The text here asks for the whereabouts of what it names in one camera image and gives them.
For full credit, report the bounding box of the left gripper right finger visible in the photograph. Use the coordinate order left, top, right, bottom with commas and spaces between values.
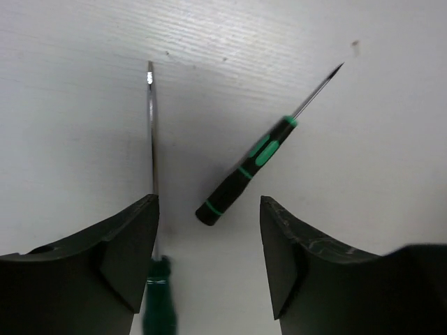
260, 196, 446, 334

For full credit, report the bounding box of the small precision screwdriver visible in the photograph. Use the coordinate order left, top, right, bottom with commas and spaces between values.
195, 64, 343, 226

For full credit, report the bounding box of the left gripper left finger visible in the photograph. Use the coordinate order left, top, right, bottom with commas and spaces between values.
1, 195, 155, 334

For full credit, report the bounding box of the green screwdriver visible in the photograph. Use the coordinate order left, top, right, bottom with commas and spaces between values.
142, 61, 177, 335

